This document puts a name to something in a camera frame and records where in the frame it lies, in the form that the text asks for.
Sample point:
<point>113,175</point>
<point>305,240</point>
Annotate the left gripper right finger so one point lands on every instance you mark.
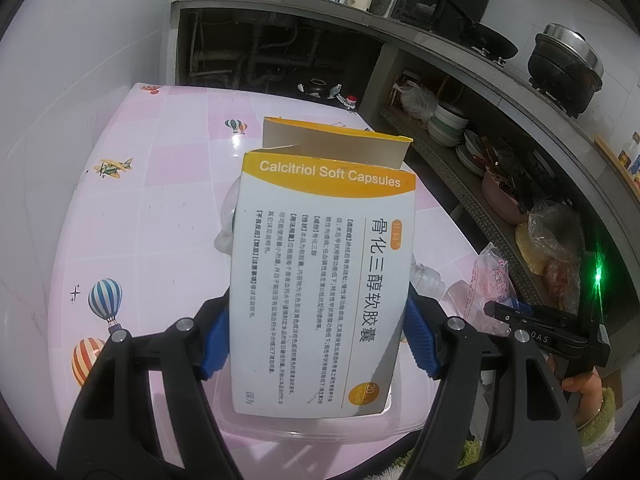
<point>530,433</point>

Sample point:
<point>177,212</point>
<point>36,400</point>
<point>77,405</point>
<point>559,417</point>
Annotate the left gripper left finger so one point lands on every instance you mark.
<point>111,432</point>

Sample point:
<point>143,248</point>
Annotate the clear plastic wrap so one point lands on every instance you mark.
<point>489,281</point>

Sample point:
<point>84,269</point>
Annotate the white orange medicine box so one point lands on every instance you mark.
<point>330,161</point>

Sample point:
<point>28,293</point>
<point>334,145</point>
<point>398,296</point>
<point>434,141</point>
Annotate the kitchen counter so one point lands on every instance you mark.
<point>621,198</point>

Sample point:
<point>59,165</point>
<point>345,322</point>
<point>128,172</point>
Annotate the person's right hand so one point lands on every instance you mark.
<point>589,387</point>

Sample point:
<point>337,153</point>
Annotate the yellow contents plastic bag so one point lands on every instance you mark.
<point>551,243</point>

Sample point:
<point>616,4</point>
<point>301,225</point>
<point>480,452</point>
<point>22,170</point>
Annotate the clear plastic tray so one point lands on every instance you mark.
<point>310,419</point>

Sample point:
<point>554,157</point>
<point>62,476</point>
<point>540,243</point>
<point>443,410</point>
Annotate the pink basin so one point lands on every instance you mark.
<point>501,202</point>

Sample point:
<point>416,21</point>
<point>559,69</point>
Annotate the perforated metal shelf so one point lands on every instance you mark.
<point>467,188</point>

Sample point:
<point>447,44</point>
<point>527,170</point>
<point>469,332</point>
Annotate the stacked white bowls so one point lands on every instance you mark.
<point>447,125</point>

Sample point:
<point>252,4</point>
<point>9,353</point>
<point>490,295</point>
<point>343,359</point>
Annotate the black cooking pot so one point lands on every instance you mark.
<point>564,67</point>

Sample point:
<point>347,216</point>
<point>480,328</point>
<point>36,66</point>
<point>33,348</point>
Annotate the black wok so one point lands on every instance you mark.
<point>492,44</point>

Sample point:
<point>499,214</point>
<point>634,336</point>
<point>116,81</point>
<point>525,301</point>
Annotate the cooking oil jug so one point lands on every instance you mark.
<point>335,93</point>

